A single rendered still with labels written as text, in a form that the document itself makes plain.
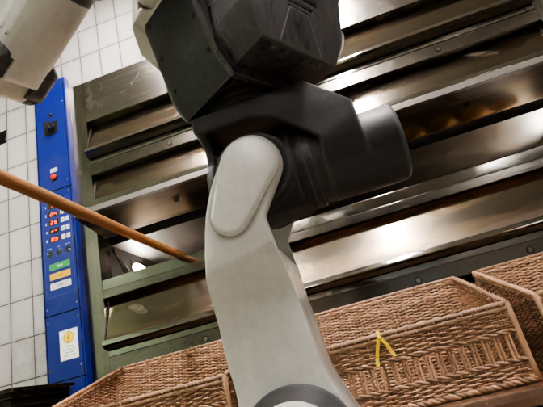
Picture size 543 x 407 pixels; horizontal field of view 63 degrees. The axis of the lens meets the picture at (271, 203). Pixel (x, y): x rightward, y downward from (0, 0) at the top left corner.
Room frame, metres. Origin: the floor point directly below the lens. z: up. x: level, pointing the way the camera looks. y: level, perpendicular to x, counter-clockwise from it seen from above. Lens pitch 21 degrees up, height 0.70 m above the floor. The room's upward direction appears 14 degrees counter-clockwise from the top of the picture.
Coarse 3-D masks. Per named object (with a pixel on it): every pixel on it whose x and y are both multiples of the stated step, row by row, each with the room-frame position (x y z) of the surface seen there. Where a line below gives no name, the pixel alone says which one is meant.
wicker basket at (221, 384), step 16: (176, 352) 1.51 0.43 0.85; (192, 352) 1.50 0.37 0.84; (208, 352) 1.49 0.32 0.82; (224, 352) 1.48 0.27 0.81; (128, 368) 1.55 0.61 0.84; (144, 368) 1.53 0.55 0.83; (160, 368) 1.52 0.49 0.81; (176, 368) 1.51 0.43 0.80; (192, 368) 1.49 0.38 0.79; (208, 368) 1.48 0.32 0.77; (224, 368) 1.46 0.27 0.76; (96, 384) 1.41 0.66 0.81; (112, 384) 1.50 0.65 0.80; (144, 384) 1.52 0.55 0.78; (160, 384) 1.51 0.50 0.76; (176, 384) 1.49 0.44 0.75; (192, 384) 1.02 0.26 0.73; (208, 384) 1.01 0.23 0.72; (224, 384) 1.00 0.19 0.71; (64, 400) 1.27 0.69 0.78; (80, 400) 1.34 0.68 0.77; (96, 400) 1.41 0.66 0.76; (128, 400) 1.04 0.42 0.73; (144, 400) 1.04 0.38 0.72; (160, 400) 1.03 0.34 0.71; (176, 400) 1.03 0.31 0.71; (192, 400) 1.02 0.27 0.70; (208, 400) 1.02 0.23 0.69; (224, 400) 1.01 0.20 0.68
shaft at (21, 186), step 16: (0, 176) 0.74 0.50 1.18; (16, 176) 0.78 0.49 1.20; (32, 192) 0.83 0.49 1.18; (48, 192) 0.87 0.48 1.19; (64, 208) 0.93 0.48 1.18; (80, 208) 0.98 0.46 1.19; (96, 224) 1.07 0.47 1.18; (112, 224) 1.12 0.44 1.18; (144, 240) 1.29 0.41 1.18; (176, 256) 1.53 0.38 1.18
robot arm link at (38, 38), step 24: (24, 0) 0.47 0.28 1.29; (48, 0) 0.47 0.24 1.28; (24, 24) 0.49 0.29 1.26; (48, 24) 0.49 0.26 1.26; (72, 24) 0.51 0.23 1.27; (0, 48) 0.50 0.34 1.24; (24, 48) 0.51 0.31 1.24; (48, 48) 0.53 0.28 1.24; (0, 72) 0.53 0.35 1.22; (24, 72) 0.54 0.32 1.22; (48, 72) 0.57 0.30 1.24; (24, 96) 0.60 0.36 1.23
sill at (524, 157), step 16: (496, 160) 1.37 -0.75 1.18; (512, 160) 1.36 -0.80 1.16; (528, 160) 1.35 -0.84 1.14; (448, 176) 1.39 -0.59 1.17; (464, 176) 1.38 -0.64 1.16; (480, 176) 1.38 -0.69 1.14; (400, 192) 1.42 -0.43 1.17; (416, 192) 1.41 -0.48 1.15; (352, 208) 1.44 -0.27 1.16; (368, 208) 1.44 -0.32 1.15; (304, 224) 1.47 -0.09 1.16; (320, 224) 1.46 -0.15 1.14; (192, 256) 1.54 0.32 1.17; (144, 272) 1.57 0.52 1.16; (160, 272) 1.56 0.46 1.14
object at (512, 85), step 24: (504, 72) 1.21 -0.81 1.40; (528, 72) 1.22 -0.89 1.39; (432, 96) 1.24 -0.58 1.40; (456, 96) 1.26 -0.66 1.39; (480, 96) 1.29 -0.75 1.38; (504, 96) 1.32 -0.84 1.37; (528, 96) 1.35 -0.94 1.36; (408, 120) 1.33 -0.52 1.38; (432, 120) 1.36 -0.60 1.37; (456, 120) 1.39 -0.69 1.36; (144, 192) 1.40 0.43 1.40; (168, 192) 1.42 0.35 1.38; (192, 192) 1.46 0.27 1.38; (120, 216) 1.51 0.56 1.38; (144, 216) 1.54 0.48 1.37; (168, 216) 1.58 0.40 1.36
